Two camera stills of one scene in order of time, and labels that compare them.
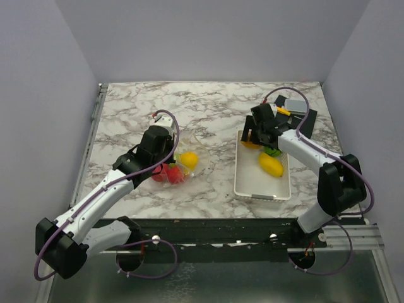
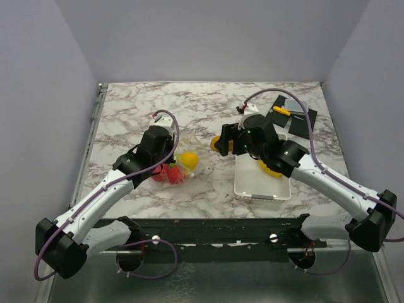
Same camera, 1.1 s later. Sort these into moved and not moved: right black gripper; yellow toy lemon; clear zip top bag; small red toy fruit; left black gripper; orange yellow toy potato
Moved: orange yellow toy potato; right black gripper
Not moved: left black gripper; small red toy fruit; yellow toy lemon; clear zip top bag
